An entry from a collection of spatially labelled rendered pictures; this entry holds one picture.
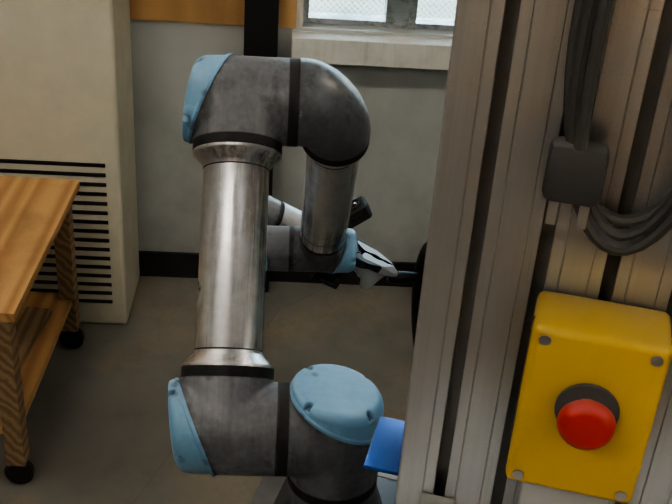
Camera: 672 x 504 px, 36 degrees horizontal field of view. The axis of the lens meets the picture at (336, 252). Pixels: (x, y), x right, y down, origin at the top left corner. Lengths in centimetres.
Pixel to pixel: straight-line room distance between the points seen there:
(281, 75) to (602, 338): 76
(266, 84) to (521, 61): 72
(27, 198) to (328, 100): 160
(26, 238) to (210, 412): 145
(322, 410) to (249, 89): 41
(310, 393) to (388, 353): 189
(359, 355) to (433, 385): 235
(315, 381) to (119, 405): 168
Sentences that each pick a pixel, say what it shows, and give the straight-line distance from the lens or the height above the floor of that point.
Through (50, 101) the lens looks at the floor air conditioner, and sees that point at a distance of 293.
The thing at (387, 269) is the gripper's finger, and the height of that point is 87.
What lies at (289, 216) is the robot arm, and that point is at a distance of 179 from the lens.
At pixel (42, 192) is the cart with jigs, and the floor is 53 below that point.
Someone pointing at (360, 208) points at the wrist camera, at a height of 99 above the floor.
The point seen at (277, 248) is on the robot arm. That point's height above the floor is 98.
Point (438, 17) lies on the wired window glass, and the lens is 317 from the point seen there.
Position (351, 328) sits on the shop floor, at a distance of 324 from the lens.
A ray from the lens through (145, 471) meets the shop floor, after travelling 273.
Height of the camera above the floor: 184
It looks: 30 degrees down
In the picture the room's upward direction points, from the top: 4 degrees clockwise
